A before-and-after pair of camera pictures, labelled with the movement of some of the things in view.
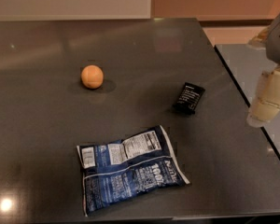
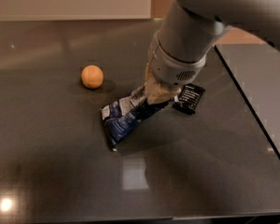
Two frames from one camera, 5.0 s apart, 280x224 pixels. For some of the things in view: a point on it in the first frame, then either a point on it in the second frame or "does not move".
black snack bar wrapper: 189,99 does not move
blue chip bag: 127,169 -> 121,117
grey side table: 246,63 does not move
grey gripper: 279,39 -> 173,68
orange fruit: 91,77 does not move
